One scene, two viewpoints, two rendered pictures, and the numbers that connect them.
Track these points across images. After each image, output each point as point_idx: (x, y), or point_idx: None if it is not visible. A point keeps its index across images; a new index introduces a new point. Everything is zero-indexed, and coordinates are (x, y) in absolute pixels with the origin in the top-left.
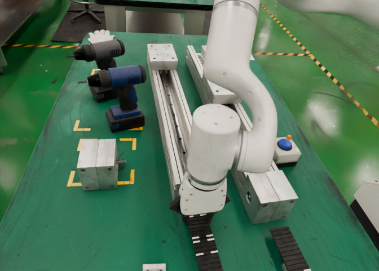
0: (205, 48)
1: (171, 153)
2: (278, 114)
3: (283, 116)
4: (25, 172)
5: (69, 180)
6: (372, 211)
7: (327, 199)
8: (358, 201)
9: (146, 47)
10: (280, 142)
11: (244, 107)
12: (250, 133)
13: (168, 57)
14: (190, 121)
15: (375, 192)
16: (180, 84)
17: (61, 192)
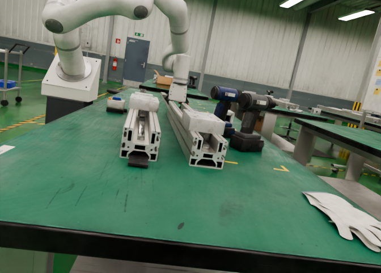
0: (130, 125)
1: (187, 105)
2: (82, 116)
3: (79, 115)
4: (258, 134)
5: (235, 129)
6: (92, 96)
7: (105, 104)
8: (89, 100)
9: (227, 143)
10: (120, 97)
11: (111, 123)
12: (171, 58)
13: (193, 111)
14: (175, 106)
15: (92, 88)
16: (179, 115)
17: (235, 127)
